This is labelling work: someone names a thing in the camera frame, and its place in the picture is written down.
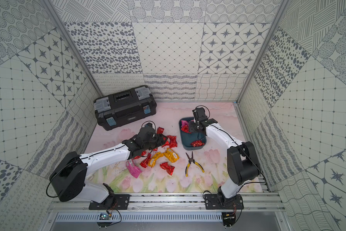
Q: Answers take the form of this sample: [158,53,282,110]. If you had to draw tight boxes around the red tea bag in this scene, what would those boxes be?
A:
[161,141,170,148]
[140,153,151,168]
[191,140,205,147]
[156,127,164,134]
[134,151,147,159]
[168,135,178,149]
[160,162,175,176]

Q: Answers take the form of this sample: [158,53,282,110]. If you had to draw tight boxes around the magenta tea bag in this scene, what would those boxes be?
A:
[180,120,189,127]
[126,159,142,179]

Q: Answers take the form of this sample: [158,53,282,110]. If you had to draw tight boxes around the teal plastic storage box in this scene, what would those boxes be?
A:
[178,117,207,151]

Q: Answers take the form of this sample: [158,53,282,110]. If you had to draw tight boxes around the yellow tea bag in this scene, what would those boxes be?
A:
[148,152,164,167]
[163,148,180,163]

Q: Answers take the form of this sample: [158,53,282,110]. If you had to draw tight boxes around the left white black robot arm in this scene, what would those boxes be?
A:
[49,123,168,207]

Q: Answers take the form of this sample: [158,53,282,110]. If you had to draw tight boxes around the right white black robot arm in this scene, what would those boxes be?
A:
[189,106,262,204]

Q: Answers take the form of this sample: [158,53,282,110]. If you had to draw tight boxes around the pile of red tea bags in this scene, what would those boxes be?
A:
[181,124,191,134]

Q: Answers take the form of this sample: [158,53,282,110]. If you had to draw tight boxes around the black plastic toolbox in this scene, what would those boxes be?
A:
[94,85,157,131]

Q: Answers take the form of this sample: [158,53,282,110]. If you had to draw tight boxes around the white ventilation grille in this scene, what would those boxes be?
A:
[55,212,222,222]

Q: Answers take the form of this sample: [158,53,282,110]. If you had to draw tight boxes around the yellow handled pliers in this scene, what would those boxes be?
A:
[185,151,205,177]

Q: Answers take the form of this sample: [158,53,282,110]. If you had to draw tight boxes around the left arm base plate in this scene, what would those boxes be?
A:
[88,194,131,210]

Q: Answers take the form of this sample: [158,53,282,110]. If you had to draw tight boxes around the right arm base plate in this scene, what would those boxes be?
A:
[203,193,244,210]

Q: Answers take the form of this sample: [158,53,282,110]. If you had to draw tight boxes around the aluminium mounting rail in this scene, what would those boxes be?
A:
[48,192,285,212]

